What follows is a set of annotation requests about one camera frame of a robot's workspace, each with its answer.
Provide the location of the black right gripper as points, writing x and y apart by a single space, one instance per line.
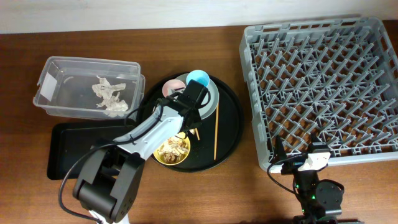
293 162

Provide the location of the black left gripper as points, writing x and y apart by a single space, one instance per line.
198 122

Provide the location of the blue plastic cup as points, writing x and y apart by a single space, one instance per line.
199 76

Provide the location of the food scraps and rice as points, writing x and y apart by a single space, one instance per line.
173 150

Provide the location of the yellow bowl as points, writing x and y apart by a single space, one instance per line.
182 136

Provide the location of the white paper napkin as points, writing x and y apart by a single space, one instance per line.
110 95

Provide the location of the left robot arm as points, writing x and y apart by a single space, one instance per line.
108 182

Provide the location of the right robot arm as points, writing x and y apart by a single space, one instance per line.
320 200

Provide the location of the grey dishwasher rack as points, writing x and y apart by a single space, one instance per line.
336 79

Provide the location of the clear plastic waste bin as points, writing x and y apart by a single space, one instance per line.
65 86

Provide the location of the grey round plate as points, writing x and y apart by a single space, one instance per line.
211 106

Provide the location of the pink plastic cup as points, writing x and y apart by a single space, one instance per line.
172 86

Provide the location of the round black serving tray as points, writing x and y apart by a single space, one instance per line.
230 131

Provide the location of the black rectangular tray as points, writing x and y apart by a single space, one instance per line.
70 141

